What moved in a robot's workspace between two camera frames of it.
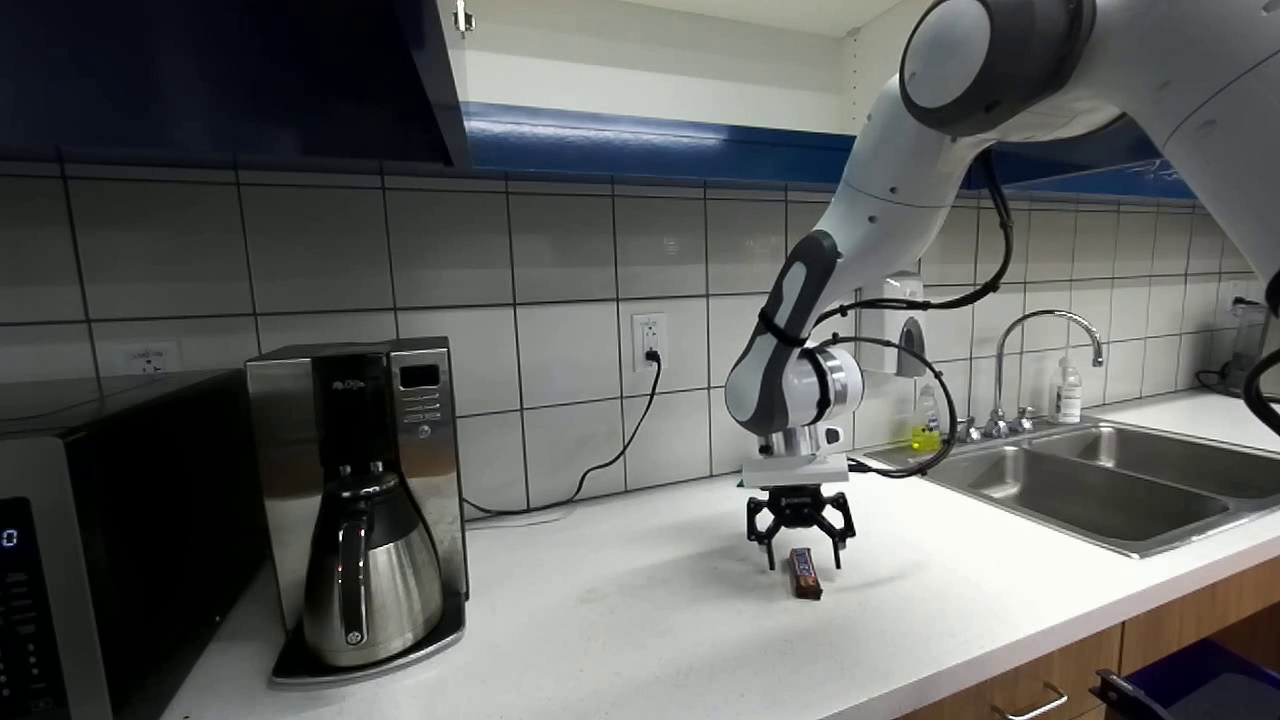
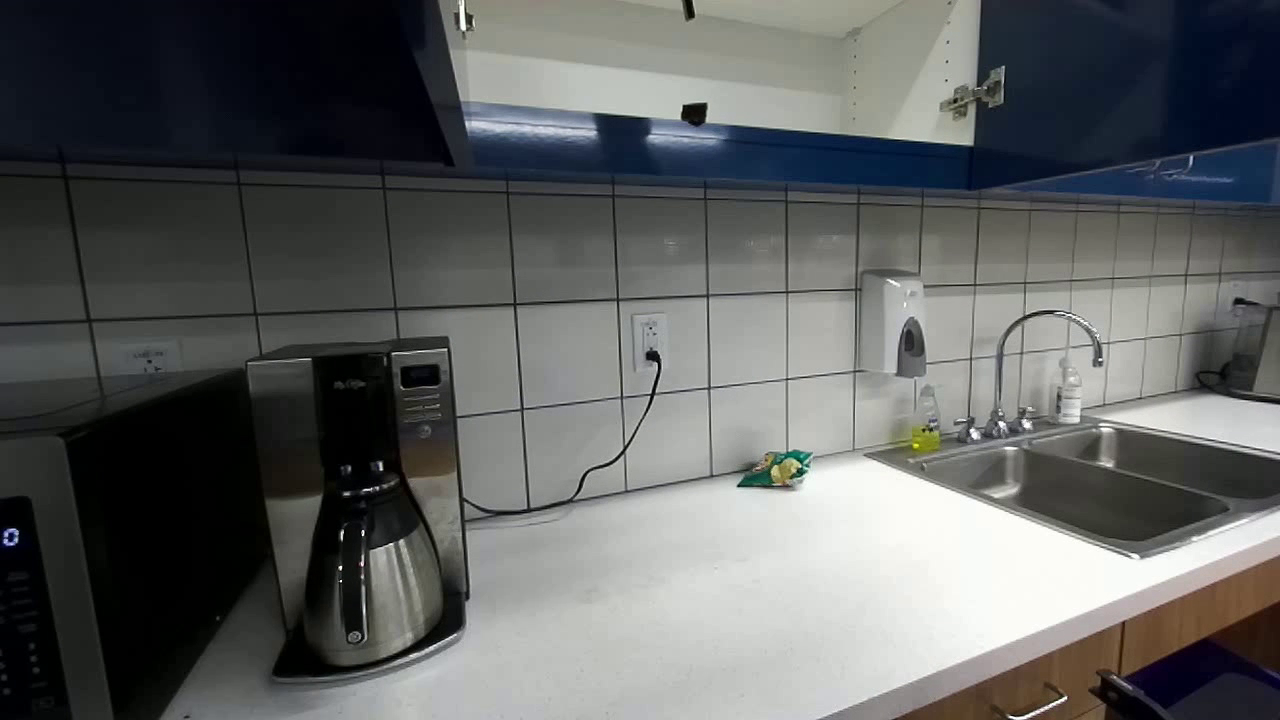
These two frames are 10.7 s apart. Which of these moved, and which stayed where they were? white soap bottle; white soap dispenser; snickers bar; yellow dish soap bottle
Moved: snickers bar
Stayed: white soap dispenser; yellow dish soap bottle; white soap bottle
